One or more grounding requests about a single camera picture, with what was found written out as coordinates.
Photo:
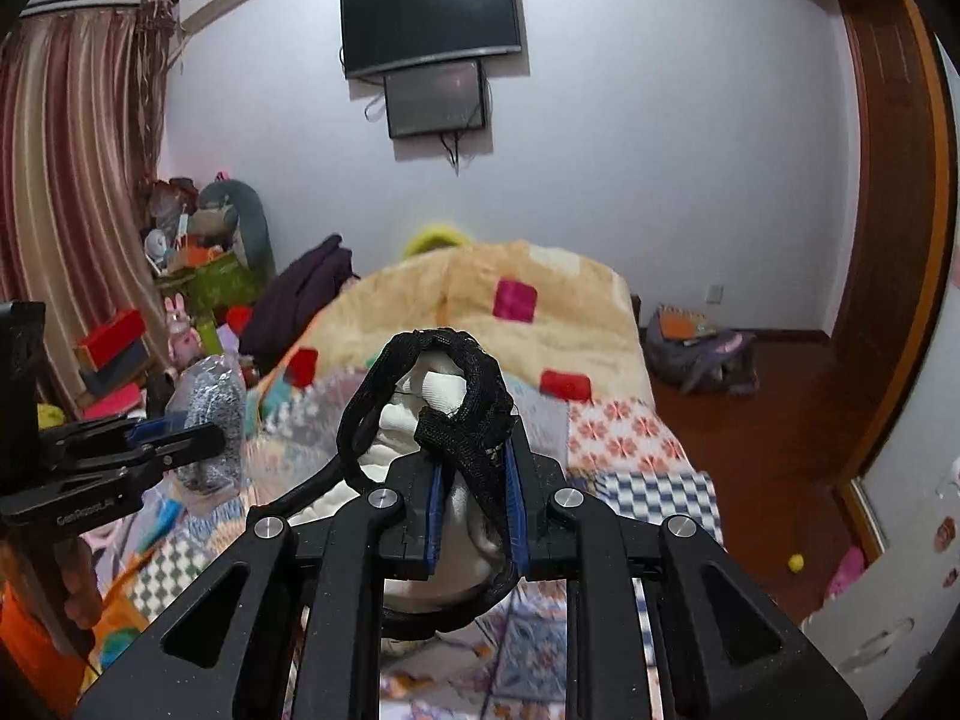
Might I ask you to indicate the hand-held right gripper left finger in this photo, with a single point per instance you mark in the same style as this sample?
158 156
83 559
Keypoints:
433 532

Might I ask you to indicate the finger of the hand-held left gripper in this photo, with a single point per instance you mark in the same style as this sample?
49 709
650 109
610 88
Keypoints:
154 431
187 448

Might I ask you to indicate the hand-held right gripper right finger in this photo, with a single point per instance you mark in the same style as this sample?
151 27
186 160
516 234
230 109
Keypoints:
516 517

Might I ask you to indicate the clear plastic bottle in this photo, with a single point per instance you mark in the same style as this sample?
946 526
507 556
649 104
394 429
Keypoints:
214 397

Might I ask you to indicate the white garment with black mesh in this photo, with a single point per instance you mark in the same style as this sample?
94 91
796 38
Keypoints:
420 465

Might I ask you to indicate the person's left forearm orange sleeve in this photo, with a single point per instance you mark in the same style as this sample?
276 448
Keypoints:
30 637

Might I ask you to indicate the person's left hand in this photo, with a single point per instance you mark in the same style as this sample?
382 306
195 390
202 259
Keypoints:
79 585

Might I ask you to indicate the dark grey box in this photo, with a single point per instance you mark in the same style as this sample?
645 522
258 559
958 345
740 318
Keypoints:
120 371

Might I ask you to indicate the pink rabbit toy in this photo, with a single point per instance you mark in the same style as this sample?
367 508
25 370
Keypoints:
180 334

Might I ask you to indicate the red box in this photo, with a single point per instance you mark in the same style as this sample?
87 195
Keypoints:
112 334

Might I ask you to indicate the green cardboard box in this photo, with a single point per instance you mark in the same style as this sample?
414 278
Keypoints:
217 281

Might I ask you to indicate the dark purple coat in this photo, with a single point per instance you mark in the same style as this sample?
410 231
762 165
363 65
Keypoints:
292 300

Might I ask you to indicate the striped red beige curtain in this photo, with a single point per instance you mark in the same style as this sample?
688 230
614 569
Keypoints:
67 187

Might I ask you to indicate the beige fleece blanket red squares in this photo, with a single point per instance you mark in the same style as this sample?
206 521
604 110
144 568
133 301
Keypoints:
450 300

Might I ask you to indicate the grey long plush toy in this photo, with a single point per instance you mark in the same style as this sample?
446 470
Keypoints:
247 217

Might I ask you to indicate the grey purple backpack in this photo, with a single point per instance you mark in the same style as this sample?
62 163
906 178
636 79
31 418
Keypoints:
697 360

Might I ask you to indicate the small yellow ball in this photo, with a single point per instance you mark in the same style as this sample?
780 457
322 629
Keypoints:
796 563

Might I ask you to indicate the yellow green plush toy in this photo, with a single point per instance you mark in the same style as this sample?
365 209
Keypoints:
435 238

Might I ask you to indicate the white cabinet door with stickers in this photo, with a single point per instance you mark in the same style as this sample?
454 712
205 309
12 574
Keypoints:
915 540

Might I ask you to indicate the brown wooden door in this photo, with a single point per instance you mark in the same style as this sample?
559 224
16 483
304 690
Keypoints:
889 225

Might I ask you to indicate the white wall socket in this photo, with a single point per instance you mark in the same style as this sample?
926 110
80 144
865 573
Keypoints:
715 292

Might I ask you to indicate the small black wall monitor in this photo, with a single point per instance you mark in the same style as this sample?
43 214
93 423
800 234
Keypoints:
436 99

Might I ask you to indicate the black wall television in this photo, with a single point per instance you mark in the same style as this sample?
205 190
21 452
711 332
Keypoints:
431 19

